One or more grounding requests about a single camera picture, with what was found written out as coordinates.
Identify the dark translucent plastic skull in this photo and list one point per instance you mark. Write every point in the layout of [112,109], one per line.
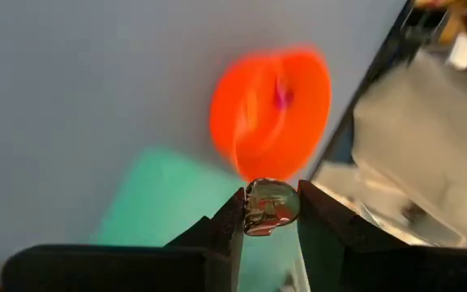
[272,207]

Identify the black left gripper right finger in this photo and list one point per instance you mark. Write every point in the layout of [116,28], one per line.
[379,267]

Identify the black table frame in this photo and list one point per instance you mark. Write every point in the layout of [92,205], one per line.
[379,69]

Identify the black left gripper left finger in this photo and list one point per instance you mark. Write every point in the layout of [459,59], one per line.
[136,267]

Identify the teal plastic tray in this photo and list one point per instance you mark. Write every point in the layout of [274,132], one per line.
[164,203]

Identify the white tag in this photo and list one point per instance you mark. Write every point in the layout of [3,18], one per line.
[461,50]

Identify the orange plastic bowl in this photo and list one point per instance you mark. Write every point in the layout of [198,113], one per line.
[270,121]

